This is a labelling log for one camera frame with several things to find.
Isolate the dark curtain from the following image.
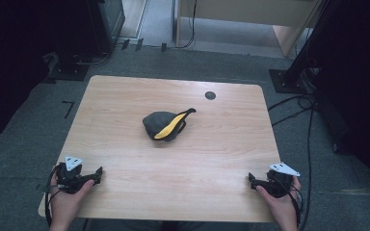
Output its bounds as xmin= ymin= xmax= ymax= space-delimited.
xmin=0 ymin=0 xmax=93 ymax=146
xmin=311 ymin=0 xmax=370 ymax=206

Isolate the black floor tape mark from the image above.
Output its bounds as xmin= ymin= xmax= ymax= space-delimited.
xmin=61 ymin=100 xmax=75 ymax=120

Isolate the grey and yellow cloth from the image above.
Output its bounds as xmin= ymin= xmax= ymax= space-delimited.
xmin=142 ymin=107 xmax=198 ymax=142

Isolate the right hand-held gripper cable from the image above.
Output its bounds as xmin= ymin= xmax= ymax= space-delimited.
xmin=277 ymin=176 xmax=304 ymax=229

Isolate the long black floor cable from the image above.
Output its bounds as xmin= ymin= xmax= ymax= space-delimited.
xmin=300 ymin=101 xmax=317 ymax=231

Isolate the light wooden desk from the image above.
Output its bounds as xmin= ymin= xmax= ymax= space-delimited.
xmin=172 ymin=0 xmax=323 ymax=60

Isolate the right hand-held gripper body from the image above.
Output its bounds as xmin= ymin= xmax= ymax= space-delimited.
xmin=256 ymin=162 xmax=302 ymax=199

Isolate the black equipment cabinet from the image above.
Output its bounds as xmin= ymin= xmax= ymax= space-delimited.
xmin=46 ymin=0 xmax=126 ymax=82

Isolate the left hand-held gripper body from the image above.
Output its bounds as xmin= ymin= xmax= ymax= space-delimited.
xmin=55 ymin=155 xmax=94 ymax=195

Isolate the black stand with base plate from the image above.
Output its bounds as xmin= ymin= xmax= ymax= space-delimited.
xmin=268 ymin=0 xmax=338 ymax=95

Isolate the person's left hand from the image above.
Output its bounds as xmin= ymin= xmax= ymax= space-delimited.
xmin=48 ymin=174 xmax=95 ymax=223

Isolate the person's right hand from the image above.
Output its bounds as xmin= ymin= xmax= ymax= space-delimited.
xmin=255 ymin=176 xmax=303 ymax=224

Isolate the black hanging cable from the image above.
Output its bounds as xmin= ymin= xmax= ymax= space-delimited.
xmin=175 ymin=0 xmax=198 ymax=50

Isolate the hand-held gripper cable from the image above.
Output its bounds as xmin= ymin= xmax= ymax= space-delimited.
xmin=43 ymin=163 xmax=63 ymax=229
xmin=277 ymin=176 xmax=304 ymax=229

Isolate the left hand-held gripper cable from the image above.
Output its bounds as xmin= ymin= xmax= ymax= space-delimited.
xmin=43 ymin=163 xmax=63 ymax=229

